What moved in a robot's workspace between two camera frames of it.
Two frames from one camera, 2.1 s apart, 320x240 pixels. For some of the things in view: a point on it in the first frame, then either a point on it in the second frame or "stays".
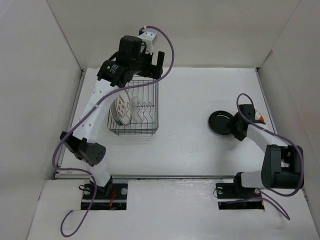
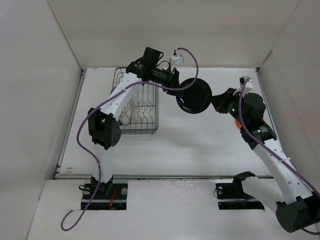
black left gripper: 152,71 to 172,78
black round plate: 220,122 to 196,99
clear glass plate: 137,113 stays
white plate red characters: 123,108 stays
